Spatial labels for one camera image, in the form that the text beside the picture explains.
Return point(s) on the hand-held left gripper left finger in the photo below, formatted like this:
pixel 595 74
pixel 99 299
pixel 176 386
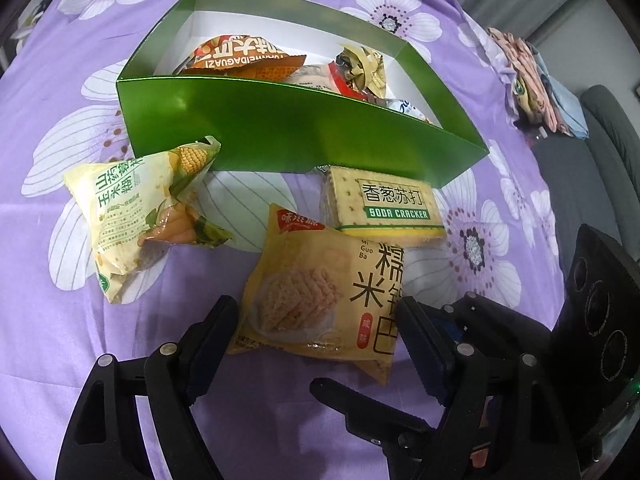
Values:
pixel 207 360

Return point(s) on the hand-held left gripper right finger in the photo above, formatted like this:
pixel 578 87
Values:
pixel 425 355

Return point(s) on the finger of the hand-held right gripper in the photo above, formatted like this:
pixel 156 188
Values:
pixel 370 417
pixel 500 325

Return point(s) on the yellow rice cracker packet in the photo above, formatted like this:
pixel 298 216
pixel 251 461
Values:
pixel 310 285

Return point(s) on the white peanut snack packet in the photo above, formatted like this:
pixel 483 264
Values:
pixel 407 107

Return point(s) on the green cardboard box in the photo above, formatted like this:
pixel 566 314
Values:
pixel 250 125

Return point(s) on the brown yellow snack packet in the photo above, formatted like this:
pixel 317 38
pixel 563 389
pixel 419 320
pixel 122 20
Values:
pixel 362 67

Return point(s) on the small red snack packet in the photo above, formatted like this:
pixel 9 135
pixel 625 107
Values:
pixel 315 77

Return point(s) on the purple floral bed sheet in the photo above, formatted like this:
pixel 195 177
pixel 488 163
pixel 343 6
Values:
pixel 270 410

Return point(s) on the grey sofa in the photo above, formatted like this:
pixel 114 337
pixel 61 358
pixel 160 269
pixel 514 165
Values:
pixel 600 160

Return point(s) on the soda cracker packet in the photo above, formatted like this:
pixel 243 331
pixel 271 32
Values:
pixel 390 205

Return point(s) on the yellow corn snack packet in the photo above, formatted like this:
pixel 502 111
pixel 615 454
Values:
pixel 125 210

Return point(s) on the pile of folded clothes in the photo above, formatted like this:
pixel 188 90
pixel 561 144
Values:
pixel 535 80

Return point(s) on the orange seed snack packet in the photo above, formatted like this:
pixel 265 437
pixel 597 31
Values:
pixel 240 60

